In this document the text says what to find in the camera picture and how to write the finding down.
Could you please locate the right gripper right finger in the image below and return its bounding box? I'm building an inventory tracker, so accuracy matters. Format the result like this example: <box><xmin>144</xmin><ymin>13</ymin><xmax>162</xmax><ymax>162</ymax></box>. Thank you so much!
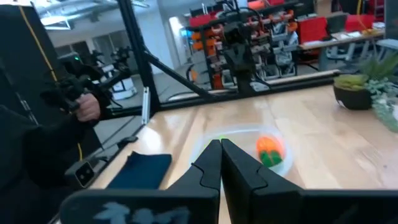
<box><xmin>220</xmin><ymin>138</ymin><xmax>304</xmax><ymax>224</ymax></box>

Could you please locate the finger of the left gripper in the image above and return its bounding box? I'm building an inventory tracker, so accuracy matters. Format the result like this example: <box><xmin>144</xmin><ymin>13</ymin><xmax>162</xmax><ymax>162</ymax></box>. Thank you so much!
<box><xmin>239</xmin><ymin>45</ymin><xmax>259</xmax><ymax>94</ymax></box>
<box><xmin>223</xmin><ymin>45</ymin><xmax>247</xmax><ymax>93</ymax></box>

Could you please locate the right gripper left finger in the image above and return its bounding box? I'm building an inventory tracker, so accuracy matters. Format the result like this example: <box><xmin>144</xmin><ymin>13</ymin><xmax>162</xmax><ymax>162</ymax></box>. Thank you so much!
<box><xmin>166</xmin><ymin>139</ymin><xmax>223</xmax><ymax>191</ymax></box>

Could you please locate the orange toy carrot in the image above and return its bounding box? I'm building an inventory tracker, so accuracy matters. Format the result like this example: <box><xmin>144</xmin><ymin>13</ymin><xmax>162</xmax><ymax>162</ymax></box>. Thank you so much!
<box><xmin>255</xmin><ymin>135</ymin><xmax>285</xmax><ymax>168</ymax></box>

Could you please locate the clear plastic tupperware container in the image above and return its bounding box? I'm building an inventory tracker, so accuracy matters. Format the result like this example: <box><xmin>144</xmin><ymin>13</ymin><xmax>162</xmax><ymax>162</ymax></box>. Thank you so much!
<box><xmin>189</xmin><ymin>123</ymin><xmax>295</xmax><ymax>179</ymax></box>

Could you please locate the dark blue folded cloth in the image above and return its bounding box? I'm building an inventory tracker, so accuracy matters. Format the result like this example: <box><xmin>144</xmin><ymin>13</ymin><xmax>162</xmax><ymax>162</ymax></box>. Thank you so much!
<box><xmin>106</xmin><ymin>151</ymin><xmax>173</xmax><ymax>190</ymax></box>

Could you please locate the silver aluminium extrusion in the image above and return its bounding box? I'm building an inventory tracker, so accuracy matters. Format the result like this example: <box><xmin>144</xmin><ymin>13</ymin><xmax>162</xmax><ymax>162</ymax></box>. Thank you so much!
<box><xmin>141</xmin><ymin>86</ymin><xmax>151</xmax><ymax>126</ymax></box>

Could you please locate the wooden desk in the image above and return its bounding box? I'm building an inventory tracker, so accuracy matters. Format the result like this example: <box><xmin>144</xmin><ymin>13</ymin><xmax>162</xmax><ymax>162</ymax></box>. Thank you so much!
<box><xmin>297</xmin><ymin>28</ymin><xmax>387</xmax><ymax>73</ymax></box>

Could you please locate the potted succulent plant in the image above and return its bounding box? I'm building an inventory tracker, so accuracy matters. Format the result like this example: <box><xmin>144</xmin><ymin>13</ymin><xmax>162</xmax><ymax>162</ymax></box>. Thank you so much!
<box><xmin>333</xmin><ymin>49</ymin><xmax>398</xmax><ymax>134</ymax></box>

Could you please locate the person's hand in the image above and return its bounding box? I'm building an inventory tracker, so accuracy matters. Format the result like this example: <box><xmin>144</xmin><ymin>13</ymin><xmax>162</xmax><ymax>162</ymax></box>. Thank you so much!
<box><xmin>75</xmin><ymin>93</ymin><xmax>102</xmax><ymax>123</ymax></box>

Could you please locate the person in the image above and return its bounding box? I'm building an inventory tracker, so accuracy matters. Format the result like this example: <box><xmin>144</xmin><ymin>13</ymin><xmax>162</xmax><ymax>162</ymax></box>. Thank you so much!
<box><xmin>0</xmin><ymin>4</ymin><xmax>105</xmax><ymax>224</ymax></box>

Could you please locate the black table-level camera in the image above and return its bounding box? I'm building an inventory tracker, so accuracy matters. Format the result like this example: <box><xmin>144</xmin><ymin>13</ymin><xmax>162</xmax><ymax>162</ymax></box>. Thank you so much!
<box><xmin>63</xmin><ymin>159</ymin><xmax>96</xmax><ymax>189</ymax></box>

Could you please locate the black leader arm handle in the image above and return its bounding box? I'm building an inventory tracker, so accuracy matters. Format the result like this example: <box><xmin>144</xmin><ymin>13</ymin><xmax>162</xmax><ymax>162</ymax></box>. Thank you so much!
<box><xmin>39</xmin><ymin>46</ymin><xmax>133</xmax><ymax>121</ymax></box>

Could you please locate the yellow hanging cable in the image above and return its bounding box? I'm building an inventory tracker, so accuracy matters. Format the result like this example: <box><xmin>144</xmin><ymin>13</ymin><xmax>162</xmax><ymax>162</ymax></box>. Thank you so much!
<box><xmin>17</xmin><ymin>4</ymin><xmax>84</xmax><ymax>162</ymax></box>

